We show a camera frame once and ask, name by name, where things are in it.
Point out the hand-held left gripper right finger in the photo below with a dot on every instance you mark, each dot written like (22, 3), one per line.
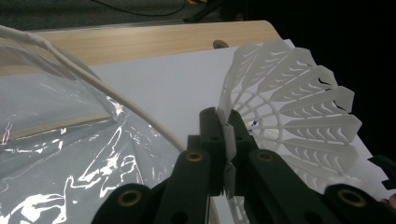
(239, 146)

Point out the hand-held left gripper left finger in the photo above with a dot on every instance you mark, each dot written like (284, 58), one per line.
(216, 155)

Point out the white plastic shuttlecock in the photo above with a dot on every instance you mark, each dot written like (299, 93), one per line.
(311, 102)

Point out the clear plastic bag beige trim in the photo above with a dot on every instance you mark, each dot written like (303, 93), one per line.
(62, 155)

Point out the white table sheet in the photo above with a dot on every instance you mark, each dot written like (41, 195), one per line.
(162, 87)

